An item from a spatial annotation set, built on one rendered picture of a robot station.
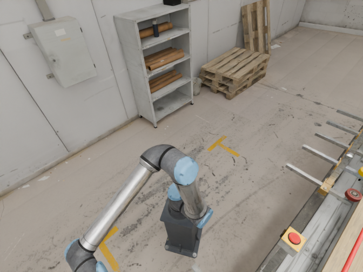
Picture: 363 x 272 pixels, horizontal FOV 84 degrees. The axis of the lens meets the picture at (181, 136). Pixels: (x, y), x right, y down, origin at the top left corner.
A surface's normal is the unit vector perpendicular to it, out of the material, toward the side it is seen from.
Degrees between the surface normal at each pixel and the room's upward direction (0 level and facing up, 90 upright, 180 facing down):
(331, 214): 0
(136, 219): 0
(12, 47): 90
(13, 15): 90
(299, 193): 0
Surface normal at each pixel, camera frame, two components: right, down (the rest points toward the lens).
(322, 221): -0.06, -0.73
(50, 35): 0.70, 0.46
